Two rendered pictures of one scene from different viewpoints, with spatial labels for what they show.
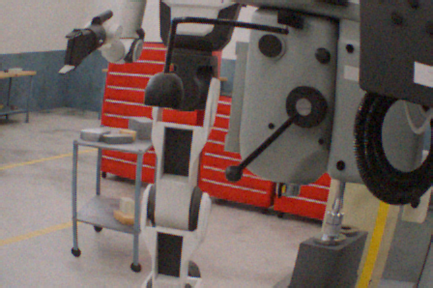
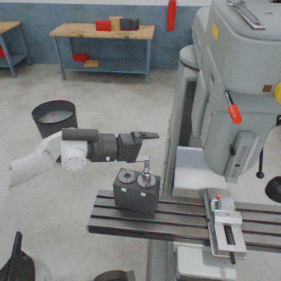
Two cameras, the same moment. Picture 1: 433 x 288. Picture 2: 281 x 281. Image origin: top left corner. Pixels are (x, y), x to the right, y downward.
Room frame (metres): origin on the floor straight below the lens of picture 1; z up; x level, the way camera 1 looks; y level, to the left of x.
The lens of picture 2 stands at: (1.79, 0.40, 1.99)
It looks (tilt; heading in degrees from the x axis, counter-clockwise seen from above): 40 degrees down; 252
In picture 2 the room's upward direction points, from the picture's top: straight up
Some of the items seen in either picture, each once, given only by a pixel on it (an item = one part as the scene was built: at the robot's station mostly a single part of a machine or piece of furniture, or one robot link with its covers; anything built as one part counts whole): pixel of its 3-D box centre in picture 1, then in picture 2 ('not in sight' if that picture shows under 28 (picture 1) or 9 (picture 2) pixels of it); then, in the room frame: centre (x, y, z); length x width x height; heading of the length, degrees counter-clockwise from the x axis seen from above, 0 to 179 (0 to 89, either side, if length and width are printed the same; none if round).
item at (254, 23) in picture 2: not in sight; (244, 12); (1.43, -0.04, 1.89); 0.24 x 0.04 x 0.01; 64
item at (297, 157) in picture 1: (302, 92); (232, 132); (1.25, -0.14, 1.47); 0.21 x 0.19 x 0.32; 156
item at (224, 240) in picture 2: not in sight; (224, 217); (1.20, -0.08, 0.97); 0.35 x 0.15 x 0.11; 67
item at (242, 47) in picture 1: (244, 95); (237, 158); (1.30, -0.04, 1.45); 0.04 x 0.04 x 0.21; 66
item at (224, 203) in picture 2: not in sight; (225, 204); (1.18, -0.11, 1.03); 0.06 x 0.05 x 0.06; 157
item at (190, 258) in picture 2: not in sight; (201, 230); (1.25, -0.14, 0.78); 0.50 x 0.35 x 0.12; 66
